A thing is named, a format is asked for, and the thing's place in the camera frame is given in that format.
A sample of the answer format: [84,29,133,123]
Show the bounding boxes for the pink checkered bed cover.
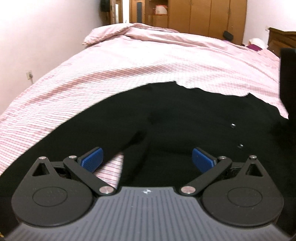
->
[0,22,289,188]

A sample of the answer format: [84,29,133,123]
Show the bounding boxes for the white wall socket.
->
[26,71,33,80]

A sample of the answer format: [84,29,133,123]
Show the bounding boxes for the black garment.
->
[1,82,295,235]

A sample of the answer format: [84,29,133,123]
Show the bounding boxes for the white box on shelf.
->
[154,4,168,15]

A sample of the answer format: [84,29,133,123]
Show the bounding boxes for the wooden headboard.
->
[267,28,296,57]

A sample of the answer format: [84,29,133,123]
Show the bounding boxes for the dark clothes hanging on door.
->
[100,0,110,13]

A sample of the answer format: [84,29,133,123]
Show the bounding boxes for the wooden wardrobe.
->
[129,0,247,45]

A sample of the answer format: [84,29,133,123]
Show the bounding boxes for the black bag by wardrobe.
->
[223,31,234,42]

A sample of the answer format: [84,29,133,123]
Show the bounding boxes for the white purple items by bed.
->
[247,38,268,51]

